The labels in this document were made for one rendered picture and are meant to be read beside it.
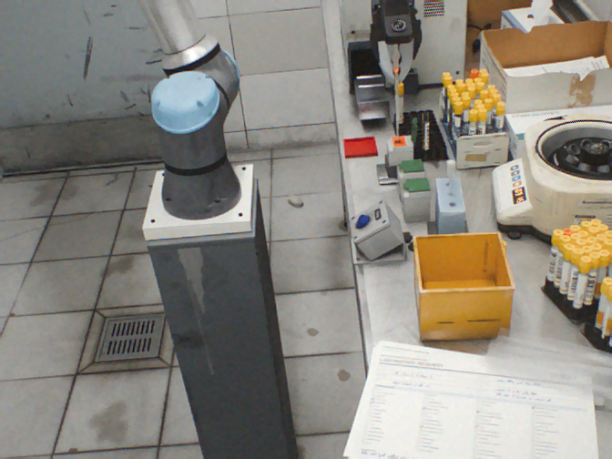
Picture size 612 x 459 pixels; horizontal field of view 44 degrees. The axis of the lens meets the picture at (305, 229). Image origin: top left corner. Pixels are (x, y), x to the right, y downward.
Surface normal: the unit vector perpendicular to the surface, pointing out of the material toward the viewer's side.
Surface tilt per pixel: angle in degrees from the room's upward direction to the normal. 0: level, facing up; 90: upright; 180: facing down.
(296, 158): 0
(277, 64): 90
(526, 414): 0
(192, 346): 90
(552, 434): 1
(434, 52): 90
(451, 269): 90
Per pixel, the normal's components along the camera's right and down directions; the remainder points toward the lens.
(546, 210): -0.65, 0.49
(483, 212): -0.09, -0.81
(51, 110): 0.03, 0.58
